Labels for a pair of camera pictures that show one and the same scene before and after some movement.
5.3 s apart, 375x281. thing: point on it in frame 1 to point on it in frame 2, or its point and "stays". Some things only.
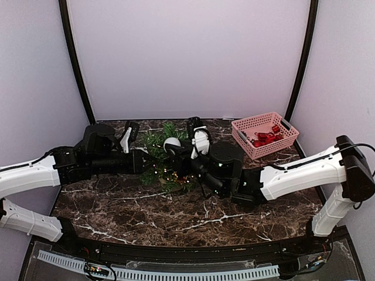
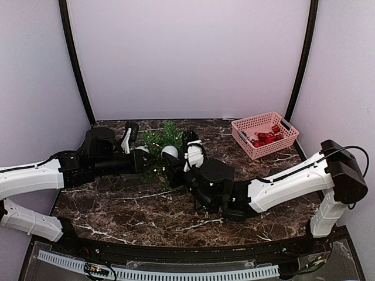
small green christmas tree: x=162 y=172 stays
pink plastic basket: x=263 y=134 stays
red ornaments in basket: x=264 y=139 stays
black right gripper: x=181 y=153 to x=174 y=165
